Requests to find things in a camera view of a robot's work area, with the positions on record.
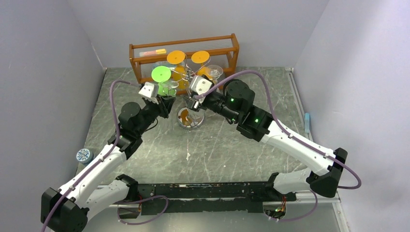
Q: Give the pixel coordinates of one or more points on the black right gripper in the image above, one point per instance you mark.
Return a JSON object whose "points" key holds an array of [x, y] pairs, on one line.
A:
{"points": [[197, 102]]}

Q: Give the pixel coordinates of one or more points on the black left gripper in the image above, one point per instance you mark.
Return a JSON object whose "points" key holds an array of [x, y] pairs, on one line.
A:
{"points": [[165, 105]]}

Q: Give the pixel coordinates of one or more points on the clear wine glass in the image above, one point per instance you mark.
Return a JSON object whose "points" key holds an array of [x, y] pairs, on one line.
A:
{"points": [[213, 73]]}

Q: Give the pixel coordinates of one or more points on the green plastic wine glass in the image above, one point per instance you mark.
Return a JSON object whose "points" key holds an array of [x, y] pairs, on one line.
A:
{"points": [[161, 73]]}

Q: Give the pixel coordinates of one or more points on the orange plastic cup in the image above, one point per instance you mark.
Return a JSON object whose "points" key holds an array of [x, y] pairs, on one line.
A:
{"points": [[177, 59]]}

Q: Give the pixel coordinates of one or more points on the yellow plastic wine glass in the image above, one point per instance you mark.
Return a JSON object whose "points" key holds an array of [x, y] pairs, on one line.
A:
{"points": [[202, 58]]}

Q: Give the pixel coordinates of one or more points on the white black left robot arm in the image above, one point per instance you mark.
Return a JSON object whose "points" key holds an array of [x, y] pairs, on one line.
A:
{"points": [[74, 204]]}

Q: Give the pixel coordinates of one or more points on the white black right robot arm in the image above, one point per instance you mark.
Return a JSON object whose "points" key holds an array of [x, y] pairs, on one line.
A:
{"points": [[324, 166]]}

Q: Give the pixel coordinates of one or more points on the chrome wine glass rack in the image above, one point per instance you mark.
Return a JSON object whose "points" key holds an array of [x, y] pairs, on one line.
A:
{"points": [[182, 113]]}

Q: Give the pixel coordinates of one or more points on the wooden shelf rack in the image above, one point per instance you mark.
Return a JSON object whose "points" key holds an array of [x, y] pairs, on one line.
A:
{"points": [[223, 50]]}

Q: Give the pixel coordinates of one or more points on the blue packaged item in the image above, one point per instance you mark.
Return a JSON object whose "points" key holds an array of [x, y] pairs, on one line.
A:
{"points": [[162, 63]]}

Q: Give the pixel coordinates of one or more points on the pink yellow marker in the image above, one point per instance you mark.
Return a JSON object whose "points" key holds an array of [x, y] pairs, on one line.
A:
{"points": [[153, 53]]}

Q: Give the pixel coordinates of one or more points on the blue white patterned can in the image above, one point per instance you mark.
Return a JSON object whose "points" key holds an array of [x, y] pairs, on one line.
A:
{"points": [[84, 156]]}

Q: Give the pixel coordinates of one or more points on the light blue pen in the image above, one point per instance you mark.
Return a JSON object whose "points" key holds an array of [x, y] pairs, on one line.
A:
{"points": [[307, 123]]}

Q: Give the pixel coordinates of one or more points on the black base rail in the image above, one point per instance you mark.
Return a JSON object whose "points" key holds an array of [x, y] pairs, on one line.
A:
{"points": [[205, 197]]}

